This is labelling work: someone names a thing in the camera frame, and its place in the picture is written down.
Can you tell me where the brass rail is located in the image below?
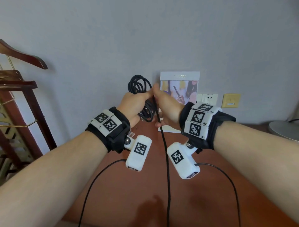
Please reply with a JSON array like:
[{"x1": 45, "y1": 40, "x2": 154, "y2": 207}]
[{"x1": 0, "y1": 119, "x2": 38, "y2": 128}]

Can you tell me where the dark wooden clothes hanger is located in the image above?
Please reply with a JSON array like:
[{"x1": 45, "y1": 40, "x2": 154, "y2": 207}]
[{"x1": 0, "y1": 39, "x2": 48, "y2": 70}]

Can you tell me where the white wall socket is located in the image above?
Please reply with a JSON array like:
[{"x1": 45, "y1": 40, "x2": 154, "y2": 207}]
[{"x1": 196, "y1": 94, "x2": 218, "y2": 106}]

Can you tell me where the grey round lamp base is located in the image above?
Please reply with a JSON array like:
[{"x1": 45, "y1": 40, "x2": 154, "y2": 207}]
[{"x1": 268, "y1": 120, "x2": 299, "y2": 142}]

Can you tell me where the person's left hand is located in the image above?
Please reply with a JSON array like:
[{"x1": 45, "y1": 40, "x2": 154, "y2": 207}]
[{"x1": 116, "y1": 90, "x2": 154, "y2": 128}]

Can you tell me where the person's left forearm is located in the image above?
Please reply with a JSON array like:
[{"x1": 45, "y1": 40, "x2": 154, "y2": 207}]
[{"x1": 0, "y1": 130, "x2": 108, "y2": 227}]

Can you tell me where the thick black cable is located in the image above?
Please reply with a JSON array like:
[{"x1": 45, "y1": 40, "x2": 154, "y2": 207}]
[{"x1": 128, "y1": 74, "x2": 172, "y2": 227}]

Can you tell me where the thin black camera cable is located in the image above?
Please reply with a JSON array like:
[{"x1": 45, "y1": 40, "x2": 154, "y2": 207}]
[
  {"x1": 78, "y1": 159, "x2": 128, "y2": 227},
  {"x1": 195, "y1": 163, "x2": 241, "y2": 227}
]

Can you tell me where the dark wooden valet stand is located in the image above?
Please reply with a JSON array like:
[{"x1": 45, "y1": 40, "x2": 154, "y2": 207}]
[{"x1": 0, "y1": 70, "x2": 58, "y2": 186}]

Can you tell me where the person's right forearm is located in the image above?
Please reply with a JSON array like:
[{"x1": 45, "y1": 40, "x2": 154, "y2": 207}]
[{"x1": 213, "y1": 121, "x2": 299, "y2": 222}]

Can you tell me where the black wrist strap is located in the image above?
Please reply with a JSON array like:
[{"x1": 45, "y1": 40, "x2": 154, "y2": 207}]
[
  {"x1": 179, "y1": 102, "x2": 237, "y2": 151},
  {"x1": 85, "y1": 107, "x2": 131, "y2": 154}
]

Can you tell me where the yellow wall plate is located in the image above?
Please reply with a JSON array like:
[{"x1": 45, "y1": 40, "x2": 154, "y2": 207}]
[{"x1": 221, "y1": 93, "x2": 241, "y2": 108}]

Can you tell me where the person's right hand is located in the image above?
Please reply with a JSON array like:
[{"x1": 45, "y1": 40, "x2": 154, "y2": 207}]
[{"x1": 152, "y1": 84, "x2": 188, "y2": 130}]

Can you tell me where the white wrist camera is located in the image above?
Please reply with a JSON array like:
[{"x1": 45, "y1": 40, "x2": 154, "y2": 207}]
[
  {"x1": 166, "y1": 140, "x2": 200, "y2": 180},
  {"x1": 124, "y1": 134, "x2": 152, "y2": 172}
]

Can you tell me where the white picture display card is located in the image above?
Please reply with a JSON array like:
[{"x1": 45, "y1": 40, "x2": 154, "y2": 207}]
[{"x1": 159, "y1": 71, "x2": 200, "y2": 134}]

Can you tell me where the white marker block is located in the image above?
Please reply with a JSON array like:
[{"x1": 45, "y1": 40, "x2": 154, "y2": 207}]
[
  {"x1": 88, "y1": 109, "x2": 122, "y2": 137},
  {"x1": 181, "y1": 102, "x2": 222, "y2": 140}
]

